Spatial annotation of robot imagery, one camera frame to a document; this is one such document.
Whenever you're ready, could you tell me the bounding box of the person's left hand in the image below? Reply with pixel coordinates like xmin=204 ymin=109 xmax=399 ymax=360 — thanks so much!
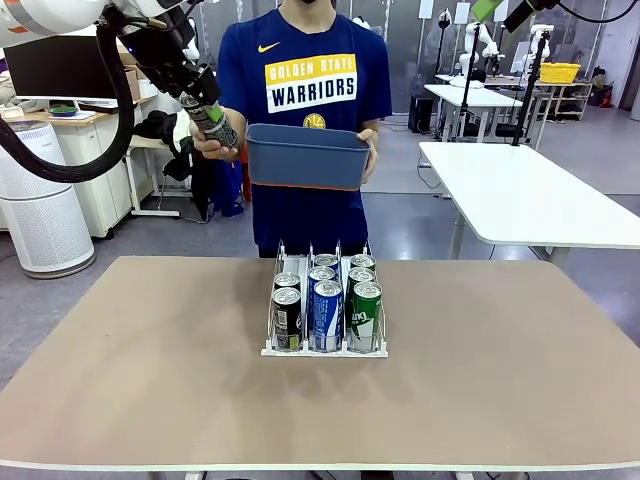
xmin=355 ymin=128 xmax=381 ymax=186

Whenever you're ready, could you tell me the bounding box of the black light stand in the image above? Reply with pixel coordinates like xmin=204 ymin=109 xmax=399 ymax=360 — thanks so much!
xmin=432 ymin=8 xmax=452 ymax=77

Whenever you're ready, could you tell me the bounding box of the yellow plastic crate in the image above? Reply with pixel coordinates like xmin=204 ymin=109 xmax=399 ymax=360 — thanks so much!
xmin=539 ymin=61 xmax=583 ymax=85

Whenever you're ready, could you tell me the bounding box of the white wire can dispenser rack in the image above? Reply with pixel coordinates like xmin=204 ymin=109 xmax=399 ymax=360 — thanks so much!
xmin=260 ymin=238 xmax=390 ymax=359

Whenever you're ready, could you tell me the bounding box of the white air purifier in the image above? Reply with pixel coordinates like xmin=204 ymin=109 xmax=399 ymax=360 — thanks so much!
xmin=0 ymin=119 xmax=97 ymax=281

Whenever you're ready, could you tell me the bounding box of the black computer tower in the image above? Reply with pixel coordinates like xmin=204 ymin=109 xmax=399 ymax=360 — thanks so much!
xmin=408 ymin=96 xmax=435 ymax=135

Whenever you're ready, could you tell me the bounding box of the orange jacket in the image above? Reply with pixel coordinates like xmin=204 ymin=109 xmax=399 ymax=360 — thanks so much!
xmin=240 ymin=149 xmax=254 ymax=202

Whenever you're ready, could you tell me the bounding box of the blue white Pocari can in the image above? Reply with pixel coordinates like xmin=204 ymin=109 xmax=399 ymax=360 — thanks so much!
xmin=310 ymin=279 xmax=346 ymax=352

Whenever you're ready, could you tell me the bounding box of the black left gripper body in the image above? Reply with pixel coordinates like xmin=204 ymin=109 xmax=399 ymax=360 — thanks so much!
xmin=116 ymin=9 xmax=202 ymax=97

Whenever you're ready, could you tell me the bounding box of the black left arm cable sleeve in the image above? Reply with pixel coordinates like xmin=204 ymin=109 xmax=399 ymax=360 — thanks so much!
xmin=0 ymin=21 xmax=137 ymax=186

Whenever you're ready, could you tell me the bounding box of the white background table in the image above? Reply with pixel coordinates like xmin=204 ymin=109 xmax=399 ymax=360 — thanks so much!
xmin=423 ymin=82 xmax=524 ymax=146

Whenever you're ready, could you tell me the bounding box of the person in blue t-shirt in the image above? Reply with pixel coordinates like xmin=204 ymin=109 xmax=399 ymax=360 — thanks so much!
xmin=217 ymin=0 xmax=394 ymax=259

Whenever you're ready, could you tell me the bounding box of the black computer monitor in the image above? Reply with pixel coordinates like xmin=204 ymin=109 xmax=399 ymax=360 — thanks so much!
xmin=2 ymin=36 xmax=121 ymax=114

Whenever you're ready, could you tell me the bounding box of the person's right hand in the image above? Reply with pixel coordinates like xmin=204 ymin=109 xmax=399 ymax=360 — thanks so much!
xmin=189 ymin=126 xmax=247 ymax=162

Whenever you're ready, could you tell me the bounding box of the dark navy jacket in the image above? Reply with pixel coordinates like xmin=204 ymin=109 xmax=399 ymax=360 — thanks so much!
xmin=163 ymin=144 xmax=252 ymax=224

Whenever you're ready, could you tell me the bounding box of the black beverage can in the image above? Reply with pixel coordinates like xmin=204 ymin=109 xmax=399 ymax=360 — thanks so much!
xmin=273 ymin=270 xmax=303 ymax=294
xmin=271 ymin=286 xmax=304 ymax=352
xmin=179 ymin=91 xmax=241 ymax=154

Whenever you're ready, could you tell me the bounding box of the blue plastic bin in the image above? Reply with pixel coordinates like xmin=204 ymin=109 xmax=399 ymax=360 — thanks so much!
xmin=244 ymin=123 xmax=373 ymax=193

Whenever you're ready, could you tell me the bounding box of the green white beer can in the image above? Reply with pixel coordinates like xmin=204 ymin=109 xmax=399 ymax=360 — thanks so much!
xmin=350 ymin=280 xmax=384 ymax=353

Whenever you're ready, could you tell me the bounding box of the black keyboard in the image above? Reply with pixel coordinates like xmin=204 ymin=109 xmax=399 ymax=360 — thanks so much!
xmin=78 ymin=99 xmax=122 ymax=113

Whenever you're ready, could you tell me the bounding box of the wooden low shelf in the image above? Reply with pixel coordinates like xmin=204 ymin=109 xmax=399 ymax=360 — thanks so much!
xmin=531 ymin=81 xmax=595 ymax=123

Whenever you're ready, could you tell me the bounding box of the white side table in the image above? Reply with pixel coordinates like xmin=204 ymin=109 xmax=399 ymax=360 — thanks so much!
xmin=418 ymin=141 xmax=640 ymax=269

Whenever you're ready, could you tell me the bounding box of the person's right forearm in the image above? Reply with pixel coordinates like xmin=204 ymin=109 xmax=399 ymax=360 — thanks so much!
xmin=226 ymin=107 xmax=250 ymax=152

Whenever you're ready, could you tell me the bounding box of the white office desk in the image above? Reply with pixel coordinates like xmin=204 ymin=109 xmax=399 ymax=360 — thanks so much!
xmin=0 ymin=96 xmax=157 ymax=241

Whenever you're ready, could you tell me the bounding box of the black camera stand pole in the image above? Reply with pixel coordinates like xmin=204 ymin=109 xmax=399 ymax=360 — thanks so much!
xmin=457 ymin=24 xmax=482 ymax=143
xmin=499 ymin=29 xmax=552 ymax=148

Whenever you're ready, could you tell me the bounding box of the beige top rolling table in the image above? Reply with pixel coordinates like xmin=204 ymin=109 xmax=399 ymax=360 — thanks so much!
xmin=124 ymin=136 xmax=183 ymax=220

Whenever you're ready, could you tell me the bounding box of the black jacket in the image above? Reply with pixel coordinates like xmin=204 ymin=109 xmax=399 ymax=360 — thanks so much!
xmin=133 ymin=110 xmax=177 ymax=152

